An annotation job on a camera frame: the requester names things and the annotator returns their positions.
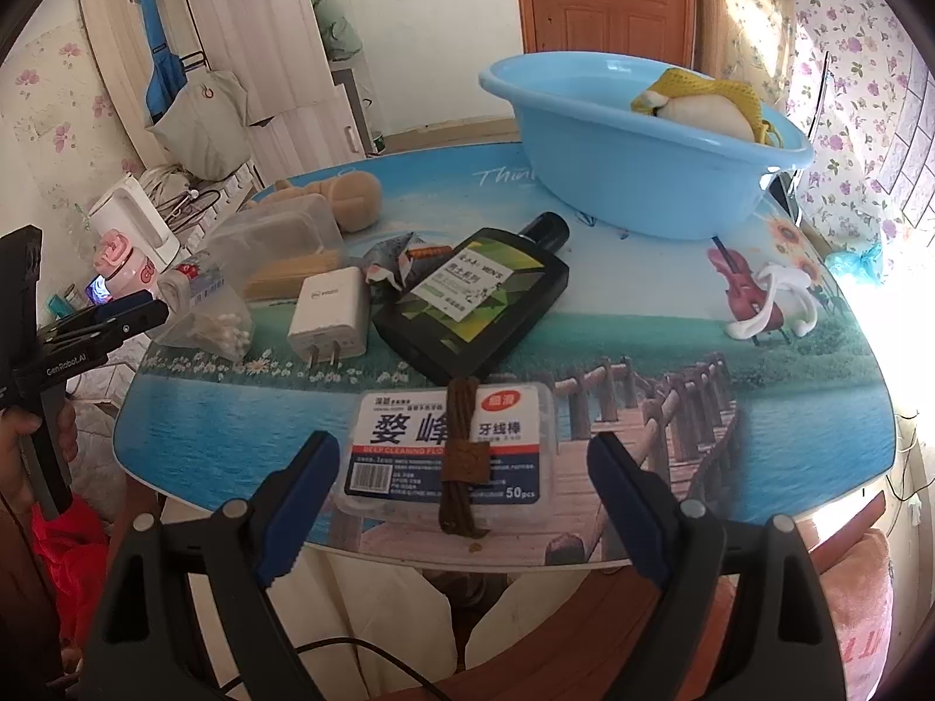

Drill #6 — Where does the black cable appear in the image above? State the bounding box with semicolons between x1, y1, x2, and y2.
212;637;454;701

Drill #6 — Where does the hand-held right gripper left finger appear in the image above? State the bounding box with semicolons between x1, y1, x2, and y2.
80;429;344;701

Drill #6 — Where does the beige plush toy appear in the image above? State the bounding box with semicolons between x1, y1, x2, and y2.
244;169;382;233

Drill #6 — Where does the white cord bundle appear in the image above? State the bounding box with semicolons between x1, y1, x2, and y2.
138;164;195;206

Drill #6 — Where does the brown wooden door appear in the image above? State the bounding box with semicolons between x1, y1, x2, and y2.
511;0;698;67

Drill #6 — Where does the person's left hand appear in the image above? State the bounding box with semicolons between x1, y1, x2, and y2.
0;400;78;519

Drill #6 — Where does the blue plastic bag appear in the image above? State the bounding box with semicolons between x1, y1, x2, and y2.
825;241;888;286

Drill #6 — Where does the yellow mesh sponge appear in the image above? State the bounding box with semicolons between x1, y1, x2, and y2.
632;67;786;151

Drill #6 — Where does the dark panel on stand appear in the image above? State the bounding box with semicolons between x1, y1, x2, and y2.
770;62;834;224

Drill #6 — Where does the white rounded object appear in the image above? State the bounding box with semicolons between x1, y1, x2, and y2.
653;96;757;143

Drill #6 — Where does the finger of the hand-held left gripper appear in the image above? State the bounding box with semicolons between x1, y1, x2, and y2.
40;290;154;338
44;298;171;364

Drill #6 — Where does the blue plastic basin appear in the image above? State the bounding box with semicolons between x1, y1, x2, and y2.
478;54;815;241

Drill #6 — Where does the white charger plug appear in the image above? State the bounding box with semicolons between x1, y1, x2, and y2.
286;266;366;373

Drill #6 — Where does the white plastic hook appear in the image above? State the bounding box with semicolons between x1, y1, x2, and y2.
725;263;815;343

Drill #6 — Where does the white wardrobe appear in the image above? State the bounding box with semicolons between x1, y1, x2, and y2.
77;0;366;183

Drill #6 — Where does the grey framed board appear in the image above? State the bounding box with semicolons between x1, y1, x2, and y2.
328;62;381;154

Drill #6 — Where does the crumpled wrapper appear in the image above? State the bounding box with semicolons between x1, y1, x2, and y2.
365;232;458;300

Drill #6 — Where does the cotton swab bag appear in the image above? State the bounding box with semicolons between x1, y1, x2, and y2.
150;284;255;364

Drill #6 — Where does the clear floss pick box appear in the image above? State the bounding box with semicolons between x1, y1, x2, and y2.
332;381;560;527

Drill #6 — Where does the small clear bottle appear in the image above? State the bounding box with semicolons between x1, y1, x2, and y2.
157;248;224;311

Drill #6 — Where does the pink cup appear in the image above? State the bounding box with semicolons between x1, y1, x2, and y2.
93;228;158;293

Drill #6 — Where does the clear plastic container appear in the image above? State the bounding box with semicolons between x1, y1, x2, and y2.
208;200;346;300

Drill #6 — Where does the pale wooden stick bundle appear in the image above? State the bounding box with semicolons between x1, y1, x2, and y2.
244;248;346;300

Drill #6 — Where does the black shampoo bottle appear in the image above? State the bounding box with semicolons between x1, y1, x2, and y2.
372;211;571;386

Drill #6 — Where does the person's left forearm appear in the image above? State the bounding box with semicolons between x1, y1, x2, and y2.
0;482;70;701

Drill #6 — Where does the pale green jacket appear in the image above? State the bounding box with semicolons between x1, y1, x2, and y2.
310;0;362;63

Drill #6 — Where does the pink towel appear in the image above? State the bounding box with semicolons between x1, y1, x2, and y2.
796;526;896;701

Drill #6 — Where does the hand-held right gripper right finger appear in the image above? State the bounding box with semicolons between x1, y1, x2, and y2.
586;432;849;701

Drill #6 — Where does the brown cord bundle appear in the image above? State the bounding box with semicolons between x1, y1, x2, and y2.
438;376;492;537

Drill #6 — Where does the beige tote bag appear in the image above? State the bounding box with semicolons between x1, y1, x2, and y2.
146;69;250;180

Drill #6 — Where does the red cloth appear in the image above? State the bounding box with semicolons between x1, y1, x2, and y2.
29;497;110;644

